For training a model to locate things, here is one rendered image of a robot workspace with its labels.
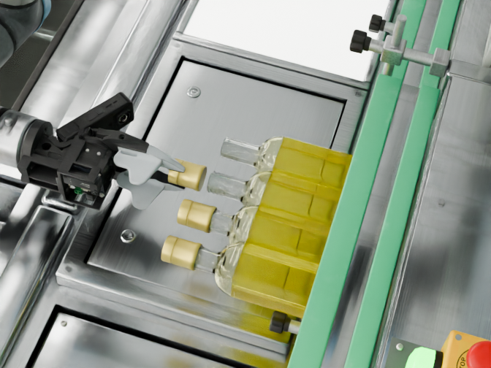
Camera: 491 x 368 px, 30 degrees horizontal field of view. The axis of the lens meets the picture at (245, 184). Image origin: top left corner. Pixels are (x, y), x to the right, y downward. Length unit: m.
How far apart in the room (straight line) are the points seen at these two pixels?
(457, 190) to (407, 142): 0.09
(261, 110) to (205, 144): 0.11
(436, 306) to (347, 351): 0.10
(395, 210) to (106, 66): 0.66
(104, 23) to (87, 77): 0.14
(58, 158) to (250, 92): 0.38
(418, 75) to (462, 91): 0.17
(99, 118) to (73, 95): 0.28
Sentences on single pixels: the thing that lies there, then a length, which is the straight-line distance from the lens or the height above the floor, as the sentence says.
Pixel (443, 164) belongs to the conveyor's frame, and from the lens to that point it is 1.08.
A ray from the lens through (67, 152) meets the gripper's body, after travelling 1.22.
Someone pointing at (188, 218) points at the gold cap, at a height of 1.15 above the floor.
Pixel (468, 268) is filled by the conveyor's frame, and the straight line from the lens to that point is 1.02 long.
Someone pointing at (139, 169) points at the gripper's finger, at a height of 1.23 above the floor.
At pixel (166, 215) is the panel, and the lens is 1.34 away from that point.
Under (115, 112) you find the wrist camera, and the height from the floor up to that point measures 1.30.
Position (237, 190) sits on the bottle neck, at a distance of 1.20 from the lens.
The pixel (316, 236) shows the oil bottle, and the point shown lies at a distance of 1.15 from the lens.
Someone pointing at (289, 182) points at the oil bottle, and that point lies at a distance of 1.19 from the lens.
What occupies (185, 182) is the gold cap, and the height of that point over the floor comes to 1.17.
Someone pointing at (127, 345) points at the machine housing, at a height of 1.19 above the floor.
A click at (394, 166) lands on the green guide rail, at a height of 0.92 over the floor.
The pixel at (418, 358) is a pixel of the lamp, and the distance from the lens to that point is 0.89.
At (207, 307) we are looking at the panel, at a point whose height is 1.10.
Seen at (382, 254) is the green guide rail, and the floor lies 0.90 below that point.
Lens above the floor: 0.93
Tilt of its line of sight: 8 degrees up
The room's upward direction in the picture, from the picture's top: 74 degrees counter-clockwise
